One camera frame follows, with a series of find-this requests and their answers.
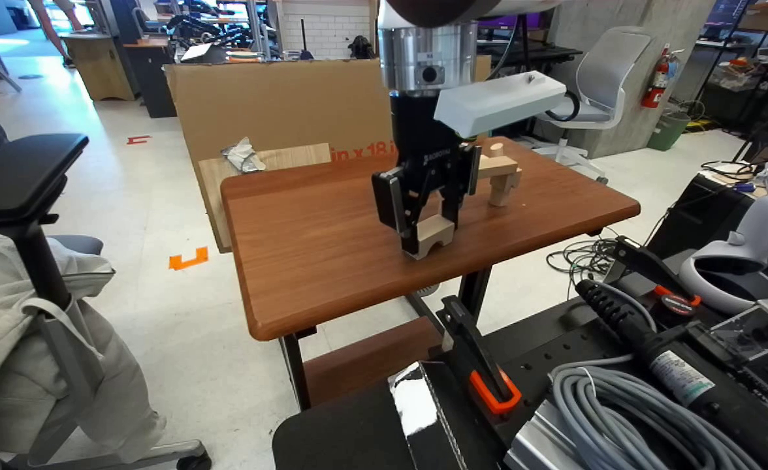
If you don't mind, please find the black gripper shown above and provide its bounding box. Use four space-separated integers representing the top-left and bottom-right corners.
369 88 484 259

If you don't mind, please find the wooden arch block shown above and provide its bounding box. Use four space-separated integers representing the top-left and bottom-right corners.
400 212 456 261

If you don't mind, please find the wooden plank block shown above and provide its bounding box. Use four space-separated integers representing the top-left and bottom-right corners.
476 151 524 182

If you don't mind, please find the black table leg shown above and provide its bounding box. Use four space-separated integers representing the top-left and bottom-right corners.
455 266 493 326
279 329 315 412

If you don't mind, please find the large cardboard box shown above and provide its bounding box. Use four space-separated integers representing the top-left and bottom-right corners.
161 57 403 257

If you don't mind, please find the wooden table lower shelf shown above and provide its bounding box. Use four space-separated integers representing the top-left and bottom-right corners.
303 316 444 411

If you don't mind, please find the orange black bar clamp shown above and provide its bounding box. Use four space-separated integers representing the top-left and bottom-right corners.
434 296 524 420
649 279 706 318

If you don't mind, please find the white office chair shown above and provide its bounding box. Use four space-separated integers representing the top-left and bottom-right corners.
536 24 657 163

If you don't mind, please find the green bin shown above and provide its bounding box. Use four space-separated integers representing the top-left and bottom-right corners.
646 107 693 155

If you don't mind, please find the red fire extinguisher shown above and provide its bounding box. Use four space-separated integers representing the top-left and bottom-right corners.
640 44 673 113

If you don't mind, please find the white VR controller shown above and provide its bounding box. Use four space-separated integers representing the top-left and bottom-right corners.
677 192 768 316

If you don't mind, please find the wooden cabinet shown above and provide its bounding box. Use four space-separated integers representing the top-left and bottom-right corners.
58 31 135 105

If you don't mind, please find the black office chair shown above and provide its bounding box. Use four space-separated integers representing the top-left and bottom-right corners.
0 130 213 470

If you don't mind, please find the grey garment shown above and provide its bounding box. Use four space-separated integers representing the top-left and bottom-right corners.
0 222 170 459

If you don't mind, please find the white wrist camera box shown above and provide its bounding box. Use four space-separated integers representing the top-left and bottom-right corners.
430 68 568 141

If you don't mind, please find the loose grey cable bundle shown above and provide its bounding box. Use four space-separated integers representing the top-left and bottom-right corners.
544 235 634 282

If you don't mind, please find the black ribbed handle tool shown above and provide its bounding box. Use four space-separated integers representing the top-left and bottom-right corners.
572 276 768 470

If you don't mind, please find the grey coiled cable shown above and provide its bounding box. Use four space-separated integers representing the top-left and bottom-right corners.
544 357 766 470

